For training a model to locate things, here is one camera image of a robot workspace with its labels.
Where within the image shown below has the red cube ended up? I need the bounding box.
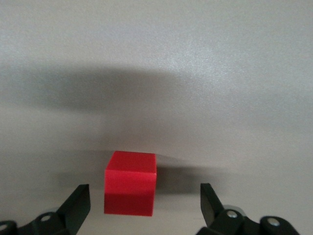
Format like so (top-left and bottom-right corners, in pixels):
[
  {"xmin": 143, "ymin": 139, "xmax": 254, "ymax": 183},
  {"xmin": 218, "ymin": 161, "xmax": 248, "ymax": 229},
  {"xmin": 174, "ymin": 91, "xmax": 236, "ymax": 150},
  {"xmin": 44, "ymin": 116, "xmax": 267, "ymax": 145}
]
[{"xmin": 103, "ymin": 150, "xmax": 157, "ymax": 217}]

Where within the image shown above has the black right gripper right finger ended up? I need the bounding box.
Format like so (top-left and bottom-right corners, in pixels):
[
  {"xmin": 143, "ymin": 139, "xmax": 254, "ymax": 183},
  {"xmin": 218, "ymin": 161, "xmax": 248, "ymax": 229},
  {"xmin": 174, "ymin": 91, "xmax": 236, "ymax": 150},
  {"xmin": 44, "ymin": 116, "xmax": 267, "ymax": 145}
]
[{"xmin": 197, "ymin": 183, "xmax": 302, "ymax": 235}]

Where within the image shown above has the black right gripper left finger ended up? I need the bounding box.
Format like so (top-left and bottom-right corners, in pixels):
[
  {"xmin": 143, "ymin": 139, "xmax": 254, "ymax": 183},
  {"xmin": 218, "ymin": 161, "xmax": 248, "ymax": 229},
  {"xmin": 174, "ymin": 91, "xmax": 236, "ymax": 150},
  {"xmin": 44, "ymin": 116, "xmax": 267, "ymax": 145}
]
[{"xmin": 0, "ymin": 184, "xmax": 91, "ymax": 235}]

